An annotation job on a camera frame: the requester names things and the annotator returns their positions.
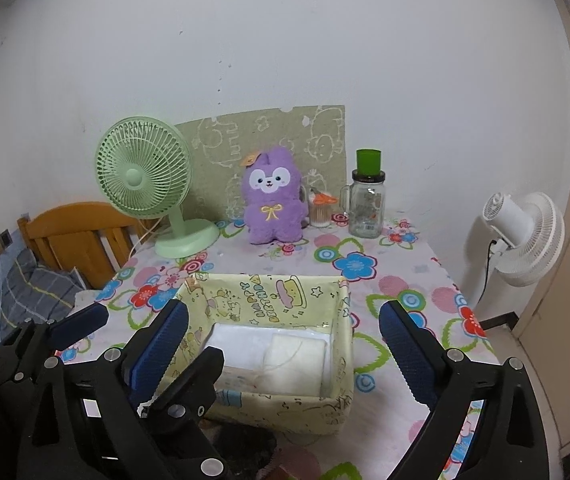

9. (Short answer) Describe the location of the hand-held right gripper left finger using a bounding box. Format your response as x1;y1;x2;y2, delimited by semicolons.
17;299;189;480

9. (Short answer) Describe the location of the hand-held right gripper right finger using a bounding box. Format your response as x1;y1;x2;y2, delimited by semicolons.
379;299;552;480

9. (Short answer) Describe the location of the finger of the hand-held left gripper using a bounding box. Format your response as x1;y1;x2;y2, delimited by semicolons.
0;304;110;411
137;346;231;480

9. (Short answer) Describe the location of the yellow printed fabric basket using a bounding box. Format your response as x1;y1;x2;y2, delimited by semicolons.
157;272;356;436

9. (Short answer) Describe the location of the grey plaid pillow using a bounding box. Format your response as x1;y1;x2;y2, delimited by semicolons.
0;247;88;326

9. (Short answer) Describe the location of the floral tablecloth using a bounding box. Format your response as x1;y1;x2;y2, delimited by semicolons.
57;217;496;480

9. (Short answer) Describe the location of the white tissue pack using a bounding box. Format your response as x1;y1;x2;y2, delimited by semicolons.
204;322;330;397

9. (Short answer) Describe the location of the wooden bed headboard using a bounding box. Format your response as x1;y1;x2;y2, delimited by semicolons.
17;201;161;291

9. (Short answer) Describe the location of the glass jar with green lid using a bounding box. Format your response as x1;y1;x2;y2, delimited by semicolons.
340;149;387;239

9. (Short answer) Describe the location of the green desk fan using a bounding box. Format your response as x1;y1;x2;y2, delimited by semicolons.
96;116;222;260

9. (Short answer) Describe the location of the white standing fan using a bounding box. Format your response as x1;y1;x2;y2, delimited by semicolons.
480;191;566;288

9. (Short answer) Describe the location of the clear cotton swab jar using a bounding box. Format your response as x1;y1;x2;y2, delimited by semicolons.
309;185;339;228

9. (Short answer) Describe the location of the purple plush bunny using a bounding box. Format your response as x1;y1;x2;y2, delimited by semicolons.
241;146;311;246

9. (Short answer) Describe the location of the green printed board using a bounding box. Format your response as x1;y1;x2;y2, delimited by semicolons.
174;105;346;223

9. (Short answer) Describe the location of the white fan cable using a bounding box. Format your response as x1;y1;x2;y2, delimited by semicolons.
127;217;163;263

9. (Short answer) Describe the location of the black fan cable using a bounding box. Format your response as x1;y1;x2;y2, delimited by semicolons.
479;239;498;311

